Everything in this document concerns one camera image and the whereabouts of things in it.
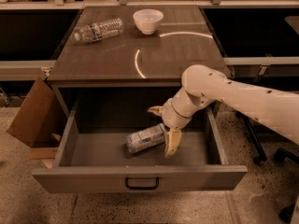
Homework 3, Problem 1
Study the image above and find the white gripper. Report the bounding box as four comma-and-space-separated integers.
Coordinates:
148, 88, 214, 158

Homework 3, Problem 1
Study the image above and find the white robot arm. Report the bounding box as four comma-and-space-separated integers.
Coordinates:
149, 64, 299, 158

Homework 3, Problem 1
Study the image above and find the grey drawer cabinet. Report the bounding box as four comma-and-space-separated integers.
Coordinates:
49, 6, 230, 113

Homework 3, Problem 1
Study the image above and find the open grey top drawer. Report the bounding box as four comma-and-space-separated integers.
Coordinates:
33, 88, 248, 193

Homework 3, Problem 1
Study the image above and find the clear plastic water bottle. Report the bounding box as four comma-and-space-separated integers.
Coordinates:
74, 18, 124, 43

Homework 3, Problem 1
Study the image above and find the white plastic bowl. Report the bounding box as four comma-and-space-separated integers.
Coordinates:
133, 9, 164, 35

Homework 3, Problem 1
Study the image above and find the brown cardboard box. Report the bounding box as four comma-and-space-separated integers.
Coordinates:
7, 77, 66, 147

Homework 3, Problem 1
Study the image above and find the black chair base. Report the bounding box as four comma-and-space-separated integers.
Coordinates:
235, 112, 299, 224

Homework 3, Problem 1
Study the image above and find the black drawer handle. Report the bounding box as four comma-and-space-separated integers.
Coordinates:
125, 177, 160, 190

